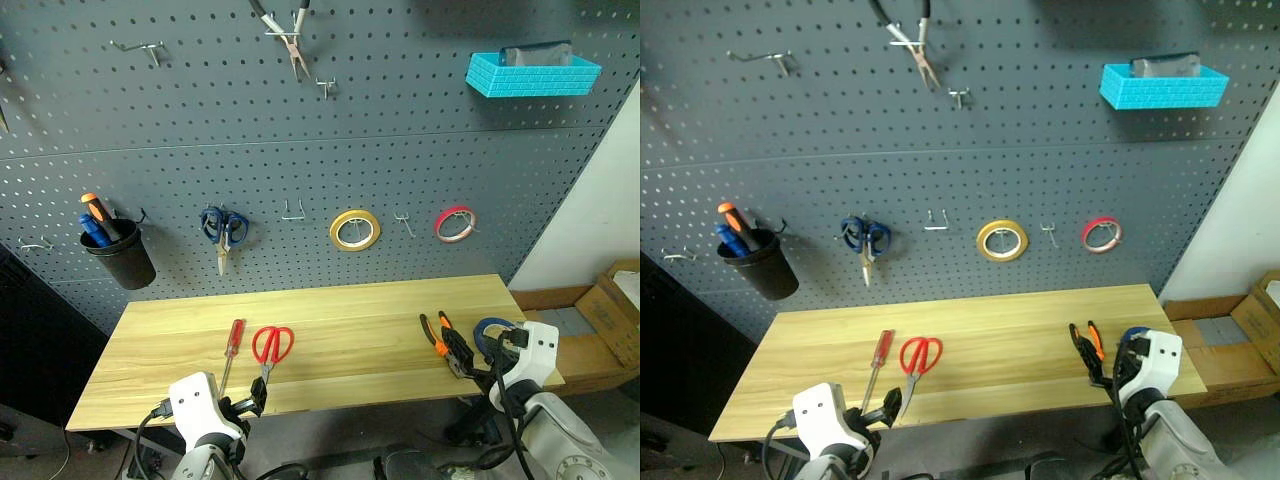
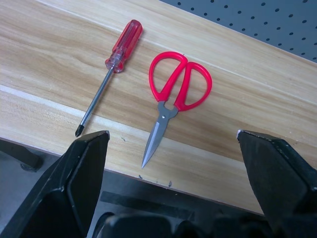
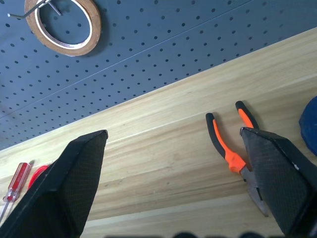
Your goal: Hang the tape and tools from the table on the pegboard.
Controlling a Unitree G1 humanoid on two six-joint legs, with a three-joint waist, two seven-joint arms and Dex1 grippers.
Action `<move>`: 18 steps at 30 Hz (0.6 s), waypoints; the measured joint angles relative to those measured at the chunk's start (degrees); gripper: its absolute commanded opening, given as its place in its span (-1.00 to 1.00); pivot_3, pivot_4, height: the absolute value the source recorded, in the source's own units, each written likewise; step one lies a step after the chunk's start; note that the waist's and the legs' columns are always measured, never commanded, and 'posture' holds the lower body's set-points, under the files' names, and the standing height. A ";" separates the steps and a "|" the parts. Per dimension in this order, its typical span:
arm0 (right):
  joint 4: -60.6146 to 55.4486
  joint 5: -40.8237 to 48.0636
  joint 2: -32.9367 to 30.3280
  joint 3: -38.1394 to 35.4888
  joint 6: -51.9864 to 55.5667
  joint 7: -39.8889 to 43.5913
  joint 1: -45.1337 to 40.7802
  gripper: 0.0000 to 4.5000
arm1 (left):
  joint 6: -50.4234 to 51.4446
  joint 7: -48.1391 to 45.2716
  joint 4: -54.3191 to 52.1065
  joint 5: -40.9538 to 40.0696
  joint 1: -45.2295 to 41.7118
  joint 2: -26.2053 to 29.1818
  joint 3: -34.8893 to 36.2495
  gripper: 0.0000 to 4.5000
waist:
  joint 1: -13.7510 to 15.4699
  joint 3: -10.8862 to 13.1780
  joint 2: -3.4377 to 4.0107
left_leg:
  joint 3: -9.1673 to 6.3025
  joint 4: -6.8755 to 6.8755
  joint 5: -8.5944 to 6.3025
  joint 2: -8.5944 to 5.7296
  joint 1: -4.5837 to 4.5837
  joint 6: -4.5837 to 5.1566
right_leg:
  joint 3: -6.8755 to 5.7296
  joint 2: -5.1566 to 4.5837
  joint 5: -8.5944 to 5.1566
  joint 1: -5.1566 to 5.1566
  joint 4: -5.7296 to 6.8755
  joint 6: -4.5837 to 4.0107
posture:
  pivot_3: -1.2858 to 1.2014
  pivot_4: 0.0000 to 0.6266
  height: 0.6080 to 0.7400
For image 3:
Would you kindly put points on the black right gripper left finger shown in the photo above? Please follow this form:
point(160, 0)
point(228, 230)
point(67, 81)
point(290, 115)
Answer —
point(62, 188)

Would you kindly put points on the blue tape roll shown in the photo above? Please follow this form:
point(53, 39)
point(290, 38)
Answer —
point(309, 124)

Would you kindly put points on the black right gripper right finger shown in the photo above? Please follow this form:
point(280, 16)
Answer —
point(277, 178)

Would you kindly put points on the yellowish-brown tape roll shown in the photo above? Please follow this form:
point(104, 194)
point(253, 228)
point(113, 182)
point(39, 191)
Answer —
point(95, 22)

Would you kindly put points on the orange and black pliers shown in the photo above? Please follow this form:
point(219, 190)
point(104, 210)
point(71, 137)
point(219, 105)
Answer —
point(232, 161)

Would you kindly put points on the dark grey perforated pegboard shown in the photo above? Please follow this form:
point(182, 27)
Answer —
point(173, 49)

